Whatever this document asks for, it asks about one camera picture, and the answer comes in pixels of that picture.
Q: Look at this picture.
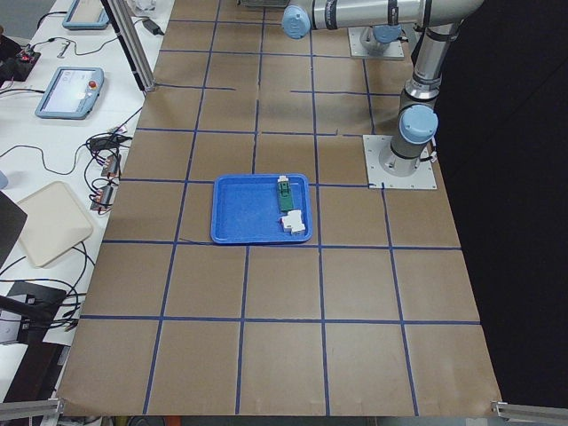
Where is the green terminal block module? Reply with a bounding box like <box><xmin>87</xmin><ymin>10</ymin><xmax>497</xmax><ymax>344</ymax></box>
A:
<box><xmin>277</xmin><ymin>175</ymin><xmax>294</xmax><ymax>212</ymax></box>

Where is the white circuit breaker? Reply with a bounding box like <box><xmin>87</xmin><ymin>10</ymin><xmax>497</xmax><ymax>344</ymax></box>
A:
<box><xmin>280</xmin><ymin>209</ymin><xmax>306</xmax><ymax>235</ymax></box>

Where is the blue plastic tray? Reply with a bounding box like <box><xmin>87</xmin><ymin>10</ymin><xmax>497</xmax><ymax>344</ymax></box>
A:
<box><xmin>210</xmin><ymin>173</ymin><xmax>313</xmax><ymax>245</ymax></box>

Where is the small circuit board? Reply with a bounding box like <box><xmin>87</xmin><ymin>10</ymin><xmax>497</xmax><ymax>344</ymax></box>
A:
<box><xmin>101</xmin><ymin>154</ymin><xmax>121</xmax><ymax>178</ymax></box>
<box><xmin>91</xmin><ymin>185</ymin><xmax>114</xmax><ymax>213</ymax></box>

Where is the black power adapter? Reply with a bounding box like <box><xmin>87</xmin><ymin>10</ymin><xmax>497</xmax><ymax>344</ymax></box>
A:
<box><xmin>142</xmin><ymin>18</ymin><xmax>164</xmax><ymax>36</ymax></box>

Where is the near blue teach pendant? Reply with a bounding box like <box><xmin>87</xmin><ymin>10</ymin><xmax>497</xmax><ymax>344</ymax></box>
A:
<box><xmin>35</xmin><ymin>67</ymin><xmax>105</xmax><ymax>120</ymax></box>

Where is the blue teach pendant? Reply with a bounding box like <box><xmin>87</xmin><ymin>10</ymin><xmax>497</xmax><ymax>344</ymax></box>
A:
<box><xmin>62</xmin><ymin>0</ymin><xmax>109</xmax><ymax>30</ymax></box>
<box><xmin>35</xmin><ymin>67</ymin><xmax>105</xmax><ymax>120</ymax></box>

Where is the black laptop corner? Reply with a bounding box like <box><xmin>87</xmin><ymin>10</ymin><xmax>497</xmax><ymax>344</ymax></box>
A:
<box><xmin>0</xmin><ymin>193</ymin><xmax>28</xmax><ymax>265</ymax></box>

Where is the far blue teach pendant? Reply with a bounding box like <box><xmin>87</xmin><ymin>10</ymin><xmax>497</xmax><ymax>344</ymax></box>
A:
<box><xmin>62</xmin><ymin>0</ymin><xmax>109</xmax><ymax>30</ymax></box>

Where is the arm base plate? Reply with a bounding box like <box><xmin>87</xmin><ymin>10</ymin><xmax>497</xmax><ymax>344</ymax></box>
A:
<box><xmin>348</xmin><ymin>25</ymin><xmax>405</xmax><ymax>60</ymax></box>
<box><xmin>363</xmin><ymin>135</ymin><xmax>438</xmax><ymax>190</ymax></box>

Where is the aluminium frame post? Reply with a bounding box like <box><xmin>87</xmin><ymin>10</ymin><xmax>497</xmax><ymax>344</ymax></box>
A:
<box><xmin>101</xmin><ymin>0</ymin><xmax>155</xmax><ymax>93</ymax></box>

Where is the black box with cables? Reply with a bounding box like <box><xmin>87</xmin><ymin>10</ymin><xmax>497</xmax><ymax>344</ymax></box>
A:
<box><xmin>1</xmin><ymin>280</ymin><xmax>67</xmax><ymax>344</ymax></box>

